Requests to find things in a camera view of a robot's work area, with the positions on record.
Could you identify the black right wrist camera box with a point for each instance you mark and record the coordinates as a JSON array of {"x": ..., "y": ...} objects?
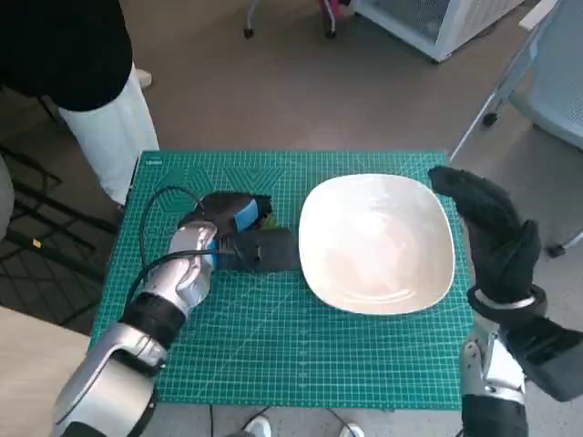
[{"x": 553, "y": 355}]

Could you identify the green cutting mat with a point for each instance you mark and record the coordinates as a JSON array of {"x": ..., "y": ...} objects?
[{"x": 282, "y": 346}]

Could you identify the white shoe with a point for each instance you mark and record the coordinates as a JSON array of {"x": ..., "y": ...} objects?
[
  {"x": 353, "y": 430},
  {"x": 256, "y": 427}
]

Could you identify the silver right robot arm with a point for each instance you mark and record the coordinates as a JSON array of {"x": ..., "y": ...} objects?
[{"x": 492, "y": 382}]

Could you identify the red toy grape bunch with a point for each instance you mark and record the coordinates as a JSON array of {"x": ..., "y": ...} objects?
[{"x": 270, "y": 221}]

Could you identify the chair base with casters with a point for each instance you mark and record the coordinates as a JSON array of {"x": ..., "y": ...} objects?
[{"x": 330, "y": 18}]

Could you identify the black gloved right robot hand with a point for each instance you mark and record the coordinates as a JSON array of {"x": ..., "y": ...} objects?
[{"x": 494, "y": 236}]

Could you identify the white square plate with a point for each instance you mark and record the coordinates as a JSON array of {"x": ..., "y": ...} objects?
[{"x": 375, "y": 246}]

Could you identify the grey mesh chair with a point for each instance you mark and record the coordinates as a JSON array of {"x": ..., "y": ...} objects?
[{"x": 555, "y": 91}]

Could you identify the person in black top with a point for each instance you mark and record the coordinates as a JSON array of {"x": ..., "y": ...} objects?
[{"x": 59, "y": 50}]

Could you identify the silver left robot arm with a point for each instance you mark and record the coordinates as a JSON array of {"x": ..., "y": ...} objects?
[{"x": 123, "y": 359}]

